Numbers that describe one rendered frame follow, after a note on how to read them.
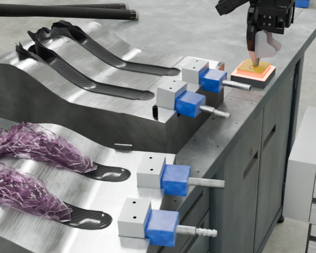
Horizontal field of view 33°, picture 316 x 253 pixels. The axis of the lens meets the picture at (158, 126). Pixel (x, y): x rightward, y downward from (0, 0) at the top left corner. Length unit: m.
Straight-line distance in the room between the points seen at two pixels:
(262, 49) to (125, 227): 0.60
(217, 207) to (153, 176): 0.44
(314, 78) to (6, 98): 2.21
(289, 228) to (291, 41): 0.82
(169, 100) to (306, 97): 1.99
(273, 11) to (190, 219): 0.46
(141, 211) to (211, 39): 0.80
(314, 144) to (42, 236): 0.37
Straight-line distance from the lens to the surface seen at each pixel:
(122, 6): 1.65
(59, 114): 1.04
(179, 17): 1.61
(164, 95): 0.93
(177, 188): 0.81
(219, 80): 1.01
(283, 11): 1.12
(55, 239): 0.74
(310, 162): 0.64
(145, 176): 0.80
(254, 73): 1.20
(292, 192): 0.66
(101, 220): 0.77
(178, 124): 0.95
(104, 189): 0.82
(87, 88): 1.05
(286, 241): 1.98
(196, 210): 1.14
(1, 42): 3.77
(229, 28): 1.52
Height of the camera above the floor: 1.36
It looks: 32 degrees down
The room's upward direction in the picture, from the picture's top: 3 degrees counter-clockwise
